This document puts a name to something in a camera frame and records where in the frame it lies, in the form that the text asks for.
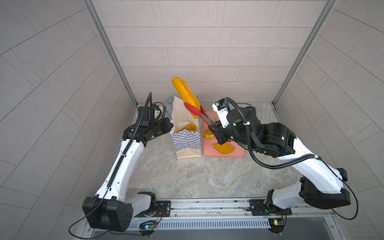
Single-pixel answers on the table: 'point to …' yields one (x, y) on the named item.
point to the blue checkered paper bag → (187, 143)
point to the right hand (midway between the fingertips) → (210, 127)
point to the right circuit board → (277, 224)
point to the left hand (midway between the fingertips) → (177, 122)
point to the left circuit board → (147, 226)
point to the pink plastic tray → (209, 151)
